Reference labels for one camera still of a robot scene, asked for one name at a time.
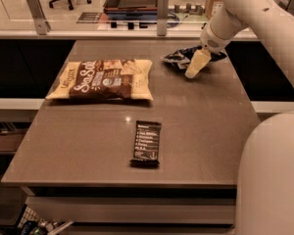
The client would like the blue chip bag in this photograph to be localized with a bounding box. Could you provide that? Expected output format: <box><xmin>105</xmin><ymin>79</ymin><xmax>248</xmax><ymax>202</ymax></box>
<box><xmin>162</xmin><ymin>45</ymin><xmax>226</xmax><ymax>70</ymax></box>

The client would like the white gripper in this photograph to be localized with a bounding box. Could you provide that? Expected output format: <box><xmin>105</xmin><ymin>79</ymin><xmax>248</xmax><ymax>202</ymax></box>
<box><xmin>185</xmin><ymin>8</ymin><xmax>247</xmax><ymax>78</ymax></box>

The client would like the brown table drawer front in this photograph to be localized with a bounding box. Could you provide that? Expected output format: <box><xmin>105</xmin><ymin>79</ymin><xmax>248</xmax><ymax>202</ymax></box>
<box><xmin>26</xmin><ymin>197</ymin><xmax>235</xmax><ymax>225</ymax></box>

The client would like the brown sea salt chip bag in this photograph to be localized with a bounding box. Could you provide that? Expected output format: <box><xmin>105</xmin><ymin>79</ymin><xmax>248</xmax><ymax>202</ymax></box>
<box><xmin>47</xmin><ymin>59</ymin><xmax>153</xmax><ymax>100</ymax></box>

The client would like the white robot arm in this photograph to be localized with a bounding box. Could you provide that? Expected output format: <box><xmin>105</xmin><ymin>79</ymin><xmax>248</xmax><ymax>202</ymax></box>
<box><xmin>200</xmin><ymin>0</ymin><xmax>294</xmax><ymax>235</ymax></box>

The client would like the middle metal glass bracket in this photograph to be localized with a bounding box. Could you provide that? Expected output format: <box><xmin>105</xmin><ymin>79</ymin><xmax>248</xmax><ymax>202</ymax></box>
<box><xmin>157</xmin><ymin>0</ymin><xmax>169</xmax><ymax>36</ymax></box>

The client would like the cardboard box with label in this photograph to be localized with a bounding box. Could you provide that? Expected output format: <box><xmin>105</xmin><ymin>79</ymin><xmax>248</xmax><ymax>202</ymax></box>
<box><xmin>204</xmin><ymin>0</ymin><xmax>224</xmax><ymax>20</ymax></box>

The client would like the black rxbar chocolate bar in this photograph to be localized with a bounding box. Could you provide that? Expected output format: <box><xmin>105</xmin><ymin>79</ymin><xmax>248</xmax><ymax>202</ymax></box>
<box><xmin>130</xmin><ymin>120</ymin><xmax>162</xmax><ymax>167</ymax></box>

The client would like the left metal glass bracket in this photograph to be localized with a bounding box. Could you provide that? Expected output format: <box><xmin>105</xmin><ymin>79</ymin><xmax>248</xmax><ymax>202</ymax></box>
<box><xmin>26</xmin><ymin>0</ymin><xmax>50</xmax><ymax>35</ymax></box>

